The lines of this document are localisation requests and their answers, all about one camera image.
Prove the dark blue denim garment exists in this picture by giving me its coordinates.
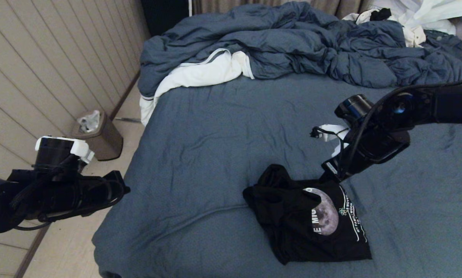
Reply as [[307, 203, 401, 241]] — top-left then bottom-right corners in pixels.
[[424, 29, 462, 78]]

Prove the dark cabinet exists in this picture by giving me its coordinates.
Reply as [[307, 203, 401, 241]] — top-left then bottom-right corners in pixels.
[[140, 0, 190, 37]]

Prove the beige curtain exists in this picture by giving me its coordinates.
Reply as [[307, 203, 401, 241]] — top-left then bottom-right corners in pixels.
[[192, 0, 372, 20]]

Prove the black t-shirt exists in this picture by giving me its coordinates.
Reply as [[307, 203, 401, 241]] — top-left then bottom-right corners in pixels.
[[242, 164, 372, 265]]

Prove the brown trash bin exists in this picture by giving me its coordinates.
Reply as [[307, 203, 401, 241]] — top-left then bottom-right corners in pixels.
[[72, 111, 124, 161]]

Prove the small black garment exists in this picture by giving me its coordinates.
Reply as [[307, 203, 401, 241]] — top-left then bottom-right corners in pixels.
[[370, 8, 392, 21]]

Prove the cream buttoned shirt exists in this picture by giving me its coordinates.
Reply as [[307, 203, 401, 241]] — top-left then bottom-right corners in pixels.
[[403, 25, 427, 47]]

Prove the bed with blue sheet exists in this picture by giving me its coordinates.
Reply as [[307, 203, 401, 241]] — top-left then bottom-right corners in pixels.
[[92, 73, 462, 278]]

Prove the white quilt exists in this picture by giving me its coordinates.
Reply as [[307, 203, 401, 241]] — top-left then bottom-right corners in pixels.
[[140, 48, 254, 127]]

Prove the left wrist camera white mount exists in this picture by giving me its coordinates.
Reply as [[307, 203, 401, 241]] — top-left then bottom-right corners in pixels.
[[35, 136, 95, 171]]

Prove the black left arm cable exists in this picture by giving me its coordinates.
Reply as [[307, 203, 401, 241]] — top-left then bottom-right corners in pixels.
[[9, 170, 124, 231]]

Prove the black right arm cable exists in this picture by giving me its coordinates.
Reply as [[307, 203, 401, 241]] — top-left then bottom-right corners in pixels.
[[341, 75, 462, 178]]

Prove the white crumpled garment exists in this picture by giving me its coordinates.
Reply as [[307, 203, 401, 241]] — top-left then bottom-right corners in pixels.
[[343, 0, 462, 35]]

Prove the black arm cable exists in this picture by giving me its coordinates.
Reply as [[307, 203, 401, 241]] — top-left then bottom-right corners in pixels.
[[9, 170, 124, 231], [341, 75, 462, 178]]

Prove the crumpled blue duvet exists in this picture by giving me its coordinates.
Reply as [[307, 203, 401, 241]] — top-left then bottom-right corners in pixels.
[[138, 1, 462, 93]]

